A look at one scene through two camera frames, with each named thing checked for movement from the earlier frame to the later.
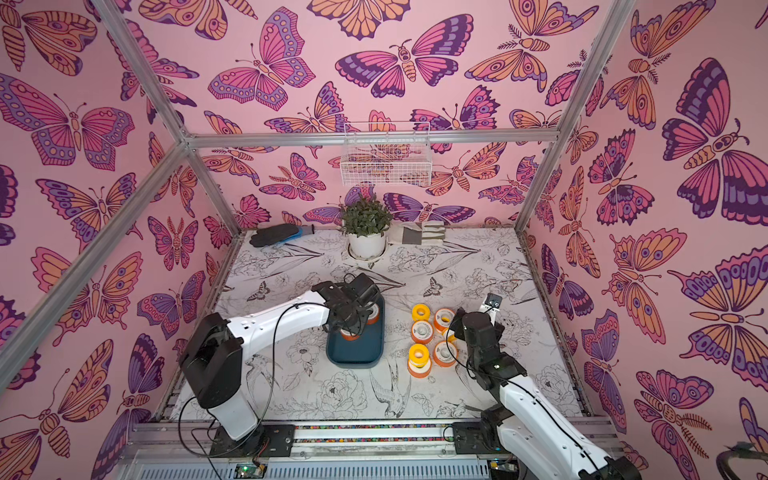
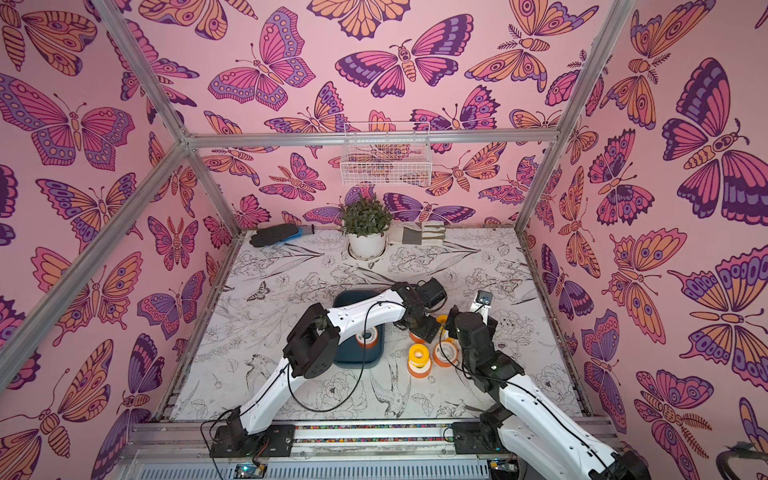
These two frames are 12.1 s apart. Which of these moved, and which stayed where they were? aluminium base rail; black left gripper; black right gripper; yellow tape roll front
Moved: black left gripper
Stayed: aluminium base rail; yellow tape roll front; black right gripper
